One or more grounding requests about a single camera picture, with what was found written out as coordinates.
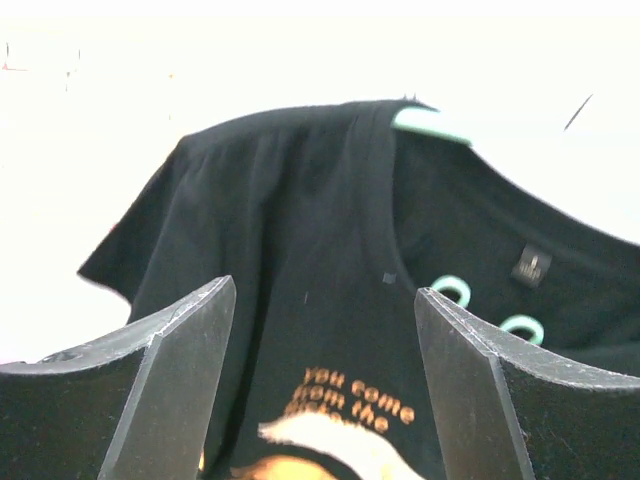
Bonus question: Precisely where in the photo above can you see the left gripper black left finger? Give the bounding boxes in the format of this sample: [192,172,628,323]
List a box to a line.
[1,277,236,480]

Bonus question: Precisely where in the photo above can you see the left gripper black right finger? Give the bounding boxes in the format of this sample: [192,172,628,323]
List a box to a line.
[415,289,639,479]

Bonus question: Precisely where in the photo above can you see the black t shirt with print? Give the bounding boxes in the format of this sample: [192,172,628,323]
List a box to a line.
[80,100,639,479]

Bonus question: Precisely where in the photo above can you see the mint green hanger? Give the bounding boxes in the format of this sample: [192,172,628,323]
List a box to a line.
[391,107,545,346]

